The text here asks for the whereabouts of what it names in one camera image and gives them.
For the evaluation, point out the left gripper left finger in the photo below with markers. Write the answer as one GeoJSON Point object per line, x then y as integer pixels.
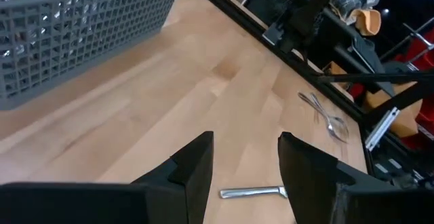
{"type": "Point", "coordinates": [169, 200]}

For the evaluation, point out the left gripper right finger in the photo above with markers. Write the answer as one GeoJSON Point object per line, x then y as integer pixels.
{"type": "Point", "coordinates": [322, 190]}

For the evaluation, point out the silver table knife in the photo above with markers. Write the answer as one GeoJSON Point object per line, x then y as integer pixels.
{"type": "Point", "coordinates": [251, 192]}

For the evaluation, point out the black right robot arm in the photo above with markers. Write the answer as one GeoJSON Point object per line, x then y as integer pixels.
{"type": "Point", "coordinates": [305, 17]}

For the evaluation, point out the cardboard box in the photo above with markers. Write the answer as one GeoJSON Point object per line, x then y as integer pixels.
{"type": "Point", "coordinates": [403, 122]}

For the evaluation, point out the red storage bin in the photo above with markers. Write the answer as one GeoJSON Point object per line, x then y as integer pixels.
{"type": "Point", "coordinates": [420, 52]}

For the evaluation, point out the tan cup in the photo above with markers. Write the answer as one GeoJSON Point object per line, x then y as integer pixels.
{"type": "Point", "coordinates": [368, 20]}

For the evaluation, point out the white metal rail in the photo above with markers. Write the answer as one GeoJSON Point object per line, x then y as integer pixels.
{"type": "Point", "coordinates": [383, 127]}

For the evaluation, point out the silver metal bracket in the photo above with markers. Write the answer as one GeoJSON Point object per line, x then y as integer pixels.
{"type": "Point", "coordinates": [273, 35]}

